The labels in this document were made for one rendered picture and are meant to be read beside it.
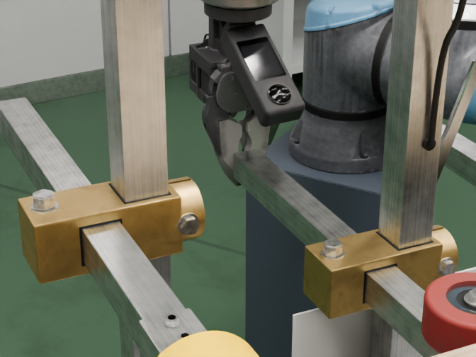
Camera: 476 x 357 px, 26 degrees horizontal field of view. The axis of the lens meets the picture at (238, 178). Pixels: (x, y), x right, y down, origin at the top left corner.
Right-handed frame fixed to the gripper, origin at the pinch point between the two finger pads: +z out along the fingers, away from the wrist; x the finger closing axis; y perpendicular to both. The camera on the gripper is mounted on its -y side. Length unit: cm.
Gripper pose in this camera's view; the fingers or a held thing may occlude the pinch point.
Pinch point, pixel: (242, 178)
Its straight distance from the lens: 115.1
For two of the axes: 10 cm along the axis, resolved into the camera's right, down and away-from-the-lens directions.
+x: -9.1, 1.8, -3.7
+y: -4.1, -4.3, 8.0
